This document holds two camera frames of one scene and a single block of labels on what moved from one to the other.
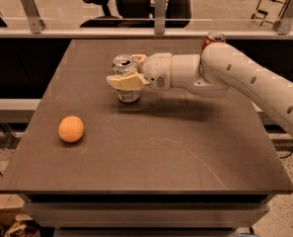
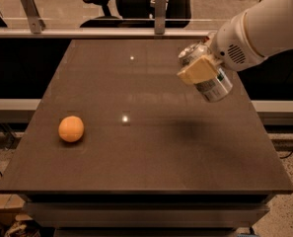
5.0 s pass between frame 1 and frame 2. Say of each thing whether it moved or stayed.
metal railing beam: stayed
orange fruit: stayed
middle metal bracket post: stayed
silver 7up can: moved
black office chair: stayed
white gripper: moved
